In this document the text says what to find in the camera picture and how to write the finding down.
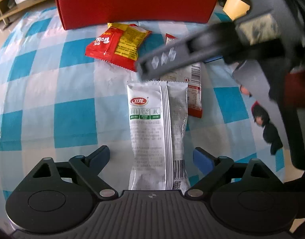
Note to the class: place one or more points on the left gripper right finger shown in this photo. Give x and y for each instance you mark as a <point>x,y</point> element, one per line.
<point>215,170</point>

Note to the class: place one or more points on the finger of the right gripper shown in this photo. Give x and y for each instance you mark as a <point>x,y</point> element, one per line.
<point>204,44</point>

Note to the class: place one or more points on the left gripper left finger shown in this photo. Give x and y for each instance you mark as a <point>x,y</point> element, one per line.
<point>87,170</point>

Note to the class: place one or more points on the white silver snack packet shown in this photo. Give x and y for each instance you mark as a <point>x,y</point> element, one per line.
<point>158,114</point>

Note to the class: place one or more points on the red yellow snack packet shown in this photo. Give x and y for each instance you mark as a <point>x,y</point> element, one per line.
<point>118,45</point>

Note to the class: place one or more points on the person's right hand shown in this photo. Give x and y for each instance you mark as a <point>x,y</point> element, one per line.
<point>270,133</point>

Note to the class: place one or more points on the yellow trash bin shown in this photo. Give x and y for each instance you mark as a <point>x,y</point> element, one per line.
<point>235,8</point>

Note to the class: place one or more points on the red cardboard box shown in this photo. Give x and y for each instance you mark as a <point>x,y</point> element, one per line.
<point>81,13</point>

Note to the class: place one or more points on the blue white checkered cloth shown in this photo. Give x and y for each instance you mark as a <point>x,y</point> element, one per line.
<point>56,102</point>

